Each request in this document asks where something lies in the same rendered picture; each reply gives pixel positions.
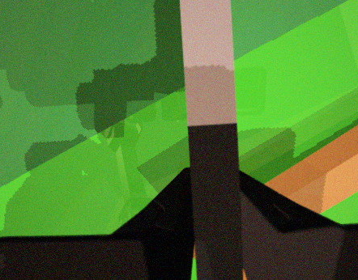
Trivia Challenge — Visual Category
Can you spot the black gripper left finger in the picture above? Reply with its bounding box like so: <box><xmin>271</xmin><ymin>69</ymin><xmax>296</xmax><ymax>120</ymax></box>
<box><xmin>0</xmin><ymin>168</ymin><xmax>194</xmax><ymax>280</ymax></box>

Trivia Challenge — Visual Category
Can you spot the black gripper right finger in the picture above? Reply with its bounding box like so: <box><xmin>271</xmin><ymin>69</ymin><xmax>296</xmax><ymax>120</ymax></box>
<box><xmin>240</xmin><ymin>170</ymin><xmax>358</xmax><ymax>280</ymax></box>

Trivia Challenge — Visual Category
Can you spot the dark green translucent mat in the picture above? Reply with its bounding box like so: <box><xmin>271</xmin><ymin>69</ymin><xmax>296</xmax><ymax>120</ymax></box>
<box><xmin>0</xmin><ymin>0</ymin><xmax>347</xmax><ymax>187</ymax></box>

